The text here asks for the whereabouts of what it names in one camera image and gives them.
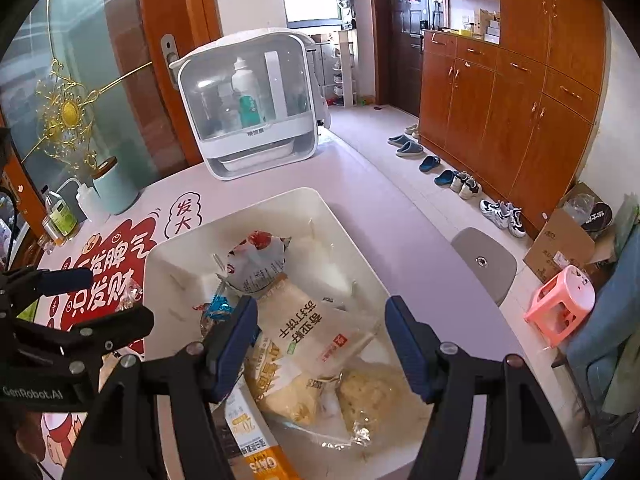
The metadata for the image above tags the yellow puff snack bag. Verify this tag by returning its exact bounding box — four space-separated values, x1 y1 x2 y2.
336 360 432 448

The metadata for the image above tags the toast bread packet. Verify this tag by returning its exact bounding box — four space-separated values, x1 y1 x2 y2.
244 333 331 427

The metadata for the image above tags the wooden cabinet wall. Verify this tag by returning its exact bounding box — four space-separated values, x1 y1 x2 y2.
419 0 606 235

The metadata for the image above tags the white plastic storage bin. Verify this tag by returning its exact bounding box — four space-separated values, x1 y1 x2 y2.
143 188 431 479

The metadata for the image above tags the teal canister brown lid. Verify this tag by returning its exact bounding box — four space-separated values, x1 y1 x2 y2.
92 156 139 214

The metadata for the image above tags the red white candy packet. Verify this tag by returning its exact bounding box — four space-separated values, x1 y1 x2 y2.
226 231 291 295

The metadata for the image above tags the clear bottle green label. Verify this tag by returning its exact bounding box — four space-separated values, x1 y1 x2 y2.
41 185 78 238

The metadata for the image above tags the blue snack packet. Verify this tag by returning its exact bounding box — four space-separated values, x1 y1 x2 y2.
201 294 234 324

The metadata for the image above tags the cardboard box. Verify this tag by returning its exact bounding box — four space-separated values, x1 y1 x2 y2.
524 182 617 283

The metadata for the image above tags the small orange-bottom jar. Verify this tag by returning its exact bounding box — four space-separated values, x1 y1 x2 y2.
42 216 65 246

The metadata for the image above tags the mixed nuts packet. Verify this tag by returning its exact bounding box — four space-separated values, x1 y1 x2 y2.
116 278 143 311

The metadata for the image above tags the grey round stool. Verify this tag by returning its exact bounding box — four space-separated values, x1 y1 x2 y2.
451 228 518 307

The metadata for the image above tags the white countertop sterilizer cabinet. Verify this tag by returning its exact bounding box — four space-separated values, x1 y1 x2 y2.
169 27 331 181

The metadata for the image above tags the white soda cracker packet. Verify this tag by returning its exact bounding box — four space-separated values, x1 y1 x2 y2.
257 274 378 379

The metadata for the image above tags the pink plastic stool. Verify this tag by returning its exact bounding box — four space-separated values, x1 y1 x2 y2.
523 264 596 348

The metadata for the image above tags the orange oats bar packet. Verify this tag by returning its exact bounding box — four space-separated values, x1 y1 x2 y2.
224 375 300 480

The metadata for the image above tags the white squeeze bottle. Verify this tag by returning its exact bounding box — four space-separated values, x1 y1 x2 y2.
56 177 111 228

